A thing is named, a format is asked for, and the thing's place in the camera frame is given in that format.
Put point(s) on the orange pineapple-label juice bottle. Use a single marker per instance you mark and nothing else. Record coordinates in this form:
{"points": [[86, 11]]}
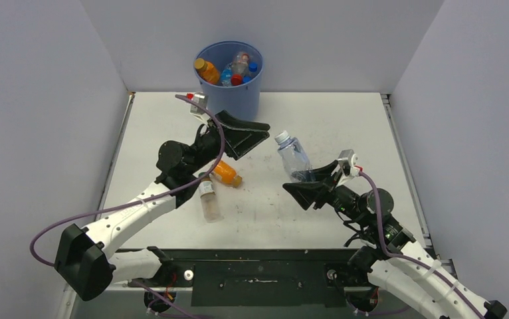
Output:
{"points": [[207, 71]]}

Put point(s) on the plain orange juice bottle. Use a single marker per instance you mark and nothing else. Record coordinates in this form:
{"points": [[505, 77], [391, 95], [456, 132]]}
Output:
{"points": [[227, 175]]}

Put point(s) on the clear bottle red round logo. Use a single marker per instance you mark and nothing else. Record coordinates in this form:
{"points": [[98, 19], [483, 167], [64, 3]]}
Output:
{"points": [[240, 63]]}

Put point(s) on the cloudy bottle green cap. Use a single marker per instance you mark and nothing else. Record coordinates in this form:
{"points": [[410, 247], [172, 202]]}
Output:
{"points": [[208, 198]]}

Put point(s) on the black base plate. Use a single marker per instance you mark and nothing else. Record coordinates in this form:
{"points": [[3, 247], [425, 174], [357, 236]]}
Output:
{"points": [[265, 277]]}

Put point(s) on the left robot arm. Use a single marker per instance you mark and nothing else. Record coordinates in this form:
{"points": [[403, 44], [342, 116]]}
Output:
{"points": [[88, 257]]}

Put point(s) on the crushed blue-label water bottle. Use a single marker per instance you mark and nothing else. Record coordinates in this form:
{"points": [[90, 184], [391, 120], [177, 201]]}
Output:
{"points": [[226, 75]]}

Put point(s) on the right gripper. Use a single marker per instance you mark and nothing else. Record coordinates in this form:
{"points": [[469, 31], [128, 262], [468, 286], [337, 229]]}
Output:
{"points": [[316, 192]]}

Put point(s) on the blue plastic bin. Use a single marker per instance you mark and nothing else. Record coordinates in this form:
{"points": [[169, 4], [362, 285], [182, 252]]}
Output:
{"points": [[240, 101]]}

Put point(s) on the Pepsi bottle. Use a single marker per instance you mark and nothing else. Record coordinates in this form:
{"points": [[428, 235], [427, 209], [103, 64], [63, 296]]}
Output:
{"points": [[251, 72]]}

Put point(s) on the small clear water bottle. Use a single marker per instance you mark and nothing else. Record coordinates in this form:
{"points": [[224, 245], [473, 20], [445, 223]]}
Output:
{"points": [[295, 161]]}

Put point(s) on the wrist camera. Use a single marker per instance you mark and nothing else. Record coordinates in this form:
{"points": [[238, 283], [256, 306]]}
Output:
{"points": [[197, 109], [347, 162]]}

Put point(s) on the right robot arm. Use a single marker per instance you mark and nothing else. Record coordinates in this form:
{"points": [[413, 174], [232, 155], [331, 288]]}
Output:
{"points": [[391, 257]]}

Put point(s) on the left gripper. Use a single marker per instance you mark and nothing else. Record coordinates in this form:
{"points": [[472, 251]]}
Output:
{"points": [[238, 142]]}

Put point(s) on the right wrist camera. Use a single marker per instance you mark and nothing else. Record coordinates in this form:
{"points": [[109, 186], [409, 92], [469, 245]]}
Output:
{"points": [[347, 162]]}

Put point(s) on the red-label clear bottle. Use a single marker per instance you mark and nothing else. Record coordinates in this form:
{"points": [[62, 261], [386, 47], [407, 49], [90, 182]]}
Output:
{"points": [[236, 80]]}

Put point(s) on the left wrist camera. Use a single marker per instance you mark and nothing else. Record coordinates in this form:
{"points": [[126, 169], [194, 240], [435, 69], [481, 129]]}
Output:
{"points": [[197, 109]]}

